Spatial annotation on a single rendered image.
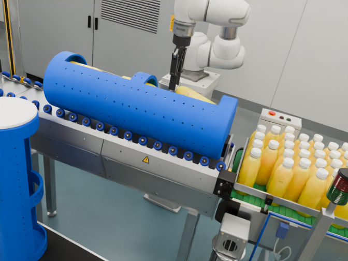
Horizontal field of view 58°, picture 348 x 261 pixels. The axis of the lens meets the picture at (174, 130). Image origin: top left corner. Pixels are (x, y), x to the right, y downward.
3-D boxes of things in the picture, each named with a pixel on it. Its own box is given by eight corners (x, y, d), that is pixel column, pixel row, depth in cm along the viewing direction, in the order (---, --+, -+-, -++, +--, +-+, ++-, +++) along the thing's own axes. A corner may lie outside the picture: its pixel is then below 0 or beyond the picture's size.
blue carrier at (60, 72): (77, 96, 177) (78, 46, 164) (227, 143, 159) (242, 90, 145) (43, 114, 153) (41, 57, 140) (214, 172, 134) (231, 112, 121)
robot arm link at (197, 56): (182, 61, 211) (185, 28, 200) (208, 65, 208) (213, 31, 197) (177, 69, 197) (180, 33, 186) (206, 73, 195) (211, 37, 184)
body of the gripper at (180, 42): (177, 30, 133) (174, 52, 137) (170, 34, 126) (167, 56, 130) (194, 35, 131) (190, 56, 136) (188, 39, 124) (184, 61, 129)
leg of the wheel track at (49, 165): (51, 209, 225) (46, 136, 194) (57, 213, 224) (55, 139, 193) (45, 215, 221) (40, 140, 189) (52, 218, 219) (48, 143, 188)
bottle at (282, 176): (265, 192, 136) (279, 156, 127) (281, 199, 134) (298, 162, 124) (262, 202, 131) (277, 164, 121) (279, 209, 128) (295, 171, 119)
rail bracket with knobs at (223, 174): (216, 184, 136) (221, 165, 131) (232, 189, 135) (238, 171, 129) (211, 198, 128) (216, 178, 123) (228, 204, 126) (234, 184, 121)
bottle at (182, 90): (207, 119, 142) (170, 97, 143) (215, 105, 142) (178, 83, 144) (208, 116, 135) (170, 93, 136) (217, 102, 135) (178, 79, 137)
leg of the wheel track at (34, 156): (37, 223, 214) (30, 147, 182) (44, 226, 212) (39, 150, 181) (31, 229, 209) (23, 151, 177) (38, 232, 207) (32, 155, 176)
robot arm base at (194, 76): (182, 67, 218) (183, 59, 216) (209, 75, 208) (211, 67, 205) (167, 73, 205) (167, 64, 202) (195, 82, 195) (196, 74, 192)
